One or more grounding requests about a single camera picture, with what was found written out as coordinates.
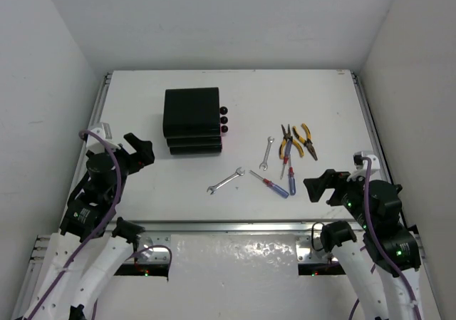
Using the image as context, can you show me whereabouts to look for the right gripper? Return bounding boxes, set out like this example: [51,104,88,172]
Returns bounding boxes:
[303,166,372,228]

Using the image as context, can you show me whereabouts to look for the blue screwdriver red collar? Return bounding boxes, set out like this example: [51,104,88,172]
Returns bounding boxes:
[249,170,289,199]

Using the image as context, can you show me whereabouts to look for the purple screwdriver thin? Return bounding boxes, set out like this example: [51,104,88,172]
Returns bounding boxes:
[279,135,292,179]

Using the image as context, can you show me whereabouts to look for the small silver wrench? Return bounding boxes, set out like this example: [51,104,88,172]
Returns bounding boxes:
[259,136,274,171]

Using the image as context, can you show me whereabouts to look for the large silver wrench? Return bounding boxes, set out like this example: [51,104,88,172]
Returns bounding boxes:
[207,167,245,195]

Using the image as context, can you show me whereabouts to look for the pink top drawer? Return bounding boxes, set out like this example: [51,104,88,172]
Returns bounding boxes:
[219,106,228,115]

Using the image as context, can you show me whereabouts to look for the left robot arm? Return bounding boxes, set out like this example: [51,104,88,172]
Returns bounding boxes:
[22,130,155,319]

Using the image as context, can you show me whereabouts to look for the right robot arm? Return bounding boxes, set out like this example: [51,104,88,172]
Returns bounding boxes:
[303,169,423,319]

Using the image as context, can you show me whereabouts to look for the yellow combination pliers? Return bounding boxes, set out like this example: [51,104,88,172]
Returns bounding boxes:
[292,123,318,161]

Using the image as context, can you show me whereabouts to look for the black drawer cabinet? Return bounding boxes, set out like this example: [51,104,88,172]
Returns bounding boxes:
[162,87,222,155]

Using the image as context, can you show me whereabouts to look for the yellow long-nose pliers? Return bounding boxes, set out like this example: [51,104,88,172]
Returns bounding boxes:
[279,125,304,160]

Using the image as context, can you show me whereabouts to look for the white front cover panel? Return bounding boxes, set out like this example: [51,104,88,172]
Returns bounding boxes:
[169,234,298,283]

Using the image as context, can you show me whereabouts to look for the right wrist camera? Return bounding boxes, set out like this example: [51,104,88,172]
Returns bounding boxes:
[347,150,380,181]

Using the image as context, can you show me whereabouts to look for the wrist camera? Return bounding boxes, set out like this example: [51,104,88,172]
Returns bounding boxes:
[347,150,380,181]
[85,122,120,154]

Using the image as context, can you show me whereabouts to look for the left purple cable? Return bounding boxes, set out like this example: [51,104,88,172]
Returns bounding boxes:
[24,129,172,320]

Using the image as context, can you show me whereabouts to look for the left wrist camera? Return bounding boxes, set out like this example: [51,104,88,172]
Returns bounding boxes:
[85,122,120,154]

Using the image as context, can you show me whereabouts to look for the aluminium frame rail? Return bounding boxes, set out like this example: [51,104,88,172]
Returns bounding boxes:
[28,221,425,264]

